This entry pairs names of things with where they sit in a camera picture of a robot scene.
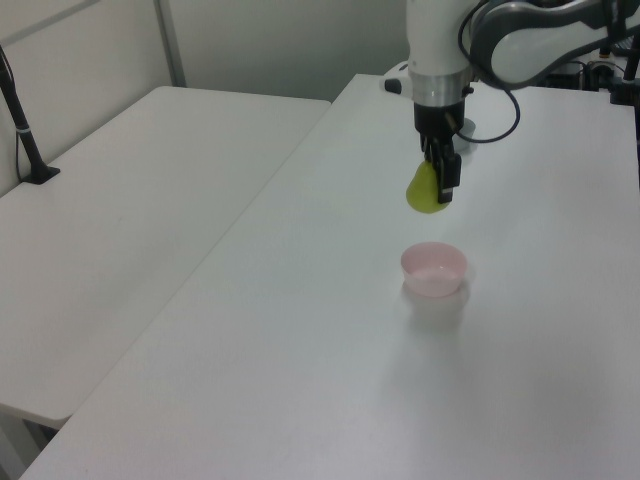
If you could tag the black table clamp mount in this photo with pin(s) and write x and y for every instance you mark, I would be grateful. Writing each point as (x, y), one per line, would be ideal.
(625, 85)

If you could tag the black stand with clamp base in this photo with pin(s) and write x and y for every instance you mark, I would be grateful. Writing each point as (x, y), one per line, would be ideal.
(27, 145)

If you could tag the green pear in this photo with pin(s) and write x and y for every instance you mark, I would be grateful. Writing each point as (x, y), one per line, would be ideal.
(422, 192)

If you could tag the white device with grey tip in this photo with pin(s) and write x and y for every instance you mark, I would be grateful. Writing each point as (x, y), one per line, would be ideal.
(397, 84)

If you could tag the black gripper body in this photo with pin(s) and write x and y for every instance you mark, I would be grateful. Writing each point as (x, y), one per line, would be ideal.
(437, 120)

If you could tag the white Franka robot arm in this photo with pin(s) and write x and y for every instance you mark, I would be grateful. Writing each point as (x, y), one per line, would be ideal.
(435, 40)

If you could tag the background lab equipment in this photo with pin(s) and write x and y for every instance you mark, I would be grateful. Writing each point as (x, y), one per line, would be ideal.
(585, 70)

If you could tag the white side table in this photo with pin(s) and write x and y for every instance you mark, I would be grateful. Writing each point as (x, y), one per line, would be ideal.
(125, 210)

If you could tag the pink plastic bowl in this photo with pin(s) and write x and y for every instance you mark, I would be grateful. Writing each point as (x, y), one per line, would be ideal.
(432, 282)

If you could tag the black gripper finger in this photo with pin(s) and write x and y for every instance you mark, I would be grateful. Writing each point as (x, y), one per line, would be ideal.
(449, 170)
(426, 149)

